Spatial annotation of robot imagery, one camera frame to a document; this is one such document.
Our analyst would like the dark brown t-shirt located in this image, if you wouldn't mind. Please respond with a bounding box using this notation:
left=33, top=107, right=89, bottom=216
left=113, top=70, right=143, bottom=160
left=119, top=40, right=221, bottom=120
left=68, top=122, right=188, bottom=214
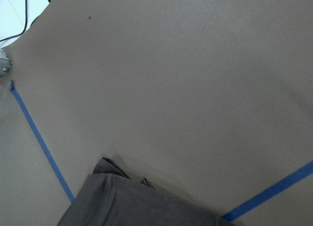
left=58, top=157, right=231, bottom=226

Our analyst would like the aluminium frame post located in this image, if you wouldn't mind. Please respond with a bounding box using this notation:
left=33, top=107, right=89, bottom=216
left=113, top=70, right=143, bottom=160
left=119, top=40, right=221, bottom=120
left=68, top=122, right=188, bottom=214
left=0, top=48, right=12, bottom=78

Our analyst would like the black cable on table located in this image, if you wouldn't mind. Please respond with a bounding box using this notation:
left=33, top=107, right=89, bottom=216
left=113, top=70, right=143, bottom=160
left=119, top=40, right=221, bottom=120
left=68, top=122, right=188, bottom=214
left=0, top=0, right=52, bottom=43

